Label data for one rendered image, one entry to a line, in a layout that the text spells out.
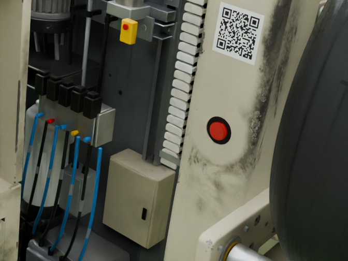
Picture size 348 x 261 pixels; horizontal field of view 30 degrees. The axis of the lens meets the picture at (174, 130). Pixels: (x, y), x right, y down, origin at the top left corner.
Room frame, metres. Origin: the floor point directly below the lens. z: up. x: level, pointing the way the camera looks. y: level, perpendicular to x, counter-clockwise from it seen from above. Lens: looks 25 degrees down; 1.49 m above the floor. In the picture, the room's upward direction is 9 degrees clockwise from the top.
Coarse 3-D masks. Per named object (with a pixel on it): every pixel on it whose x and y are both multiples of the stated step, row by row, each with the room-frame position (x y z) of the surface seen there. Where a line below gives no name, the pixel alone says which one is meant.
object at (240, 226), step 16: (240, 208) 0.89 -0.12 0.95; (256, 208) 0.90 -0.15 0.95; (224, 224) 0.83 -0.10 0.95; (240, 224) 0.85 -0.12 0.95; (256, 224) 0.90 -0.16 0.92; (272, 224) 0.96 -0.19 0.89; (208, 240) 0.79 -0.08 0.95; (224, 240) 0.81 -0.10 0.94; (240, 240) 0.85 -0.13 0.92; (256, 240) 0.91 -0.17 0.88; (208, 256) 0.78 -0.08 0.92
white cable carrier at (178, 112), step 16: (192, 0) 0.99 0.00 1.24; (192, 16) 0.98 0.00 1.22; (192, 32) 0.98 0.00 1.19; (192, 48) 0.98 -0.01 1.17; (176, 64) 0.99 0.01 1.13; (192, 64) 0.98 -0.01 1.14; (176, 80) 0.99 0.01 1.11; (192, 80) 0.98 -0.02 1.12; (176, 96) 0.99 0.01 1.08; (176, 112) 0.98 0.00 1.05; (176, 128) 0.98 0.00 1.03; (176, 144) 0.98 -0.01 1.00
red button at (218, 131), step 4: (212, 124) 0.93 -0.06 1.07; (216, 124) 0.92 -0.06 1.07; (220, 124) 0.92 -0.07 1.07; (224, 124) 0.92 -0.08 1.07; (212, 128) 0.93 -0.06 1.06; (216, 128) 0.92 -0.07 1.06; (220, 128) 0.92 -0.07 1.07; (224, 128) 0.92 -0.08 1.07; (212, 132) 0.93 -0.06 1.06; (216, 132) 0.92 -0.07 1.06; (220, 132) 0.92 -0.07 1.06; (224, 132) 0.92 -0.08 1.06; (212, 136) 0.92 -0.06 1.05; (216, 136) 0.92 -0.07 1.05; (220, 136) 0.92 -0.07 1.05; (224, 136) 0.92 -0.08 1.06
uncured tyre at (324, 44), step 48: (336, 0) 0.72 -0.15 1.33; (336, 48) 0.66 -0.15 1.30; (288, 96) 0.70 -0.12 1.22; (336, 96) 0.63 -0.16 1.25; (288, 144) 0.66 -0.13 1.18; (336, 144) 0.62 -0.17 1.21; (288, 192) 0.65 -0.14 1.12; (336, 192) 0.61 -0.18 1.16; (288, 240) 0.67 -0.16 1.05; (336, 240) 0.61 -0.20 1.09
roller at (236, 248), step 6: (234, 246) 0.82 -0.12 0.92; (240, 246) 0.82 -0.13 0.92; (246, 246) 0.83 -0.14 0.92; (228, 252) 0.82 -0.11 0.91; (234, 252) 0.81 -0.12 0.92; (240, 252) 0.81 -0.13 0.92; (246, 252) 0.81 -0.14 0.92; (252, 252) 0.81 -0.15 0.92; (228, 258) 0.81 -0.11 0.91; (234, 258) 0.80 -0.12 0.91; (240, 258) 0.80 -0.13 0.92; (246, 258) 0.80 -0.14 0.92; (252, 258) 0.80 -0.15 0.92; (258, 258) 0.80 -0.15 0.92; (264, 258) 0.80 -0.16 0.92
